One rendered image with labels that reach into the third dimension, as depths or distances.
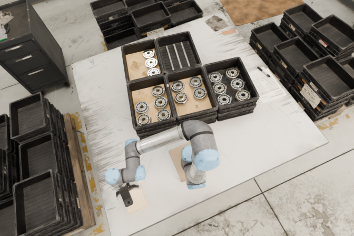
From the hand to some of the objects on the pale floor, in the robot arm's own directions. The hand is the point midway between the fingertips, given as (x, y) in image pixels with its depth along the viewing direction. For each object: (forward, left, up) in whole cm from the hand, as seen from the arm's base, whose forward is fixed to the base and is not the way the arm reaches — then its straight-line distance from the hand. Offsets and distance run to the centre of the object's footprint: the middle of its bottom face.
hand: (130, 193), depth 147 cm
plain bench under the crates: (+56, -62, -88) cm, 121 cm away
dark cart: (+211, +51, -87) cm, 234 cm away
